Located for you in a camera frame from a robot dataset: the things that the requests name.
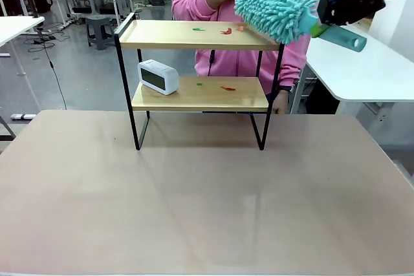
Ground teal microfiber duster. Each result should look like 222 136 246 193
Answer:
234 0 368 54

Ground black backpack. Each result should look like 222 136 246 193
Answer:
32 0 54 15

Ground grey plastic stool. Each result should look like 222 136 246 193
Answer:
85 14 116 51

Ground white digital alarm clock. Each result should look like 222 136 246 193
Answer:
137 59 180 96

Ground white side table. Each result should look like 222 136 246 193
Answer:
289 0 414 147

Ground person's left forearm pink sleeve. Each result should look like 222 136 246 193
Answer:
277 38 309 90

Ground white desk with thin legs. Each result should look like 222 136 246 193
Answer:
0 15 45 112

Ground black floor cable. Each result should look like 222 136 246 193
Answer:
27 25 68 111

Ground person's right forearm pink sleeve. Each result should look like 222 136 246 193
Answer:
171 0 227 22

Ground person's left hand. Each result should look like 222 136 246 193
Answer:
270 90 289 116

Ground two-tier wooden shelf black frame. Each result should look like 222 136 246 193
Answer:
113 12 286 152

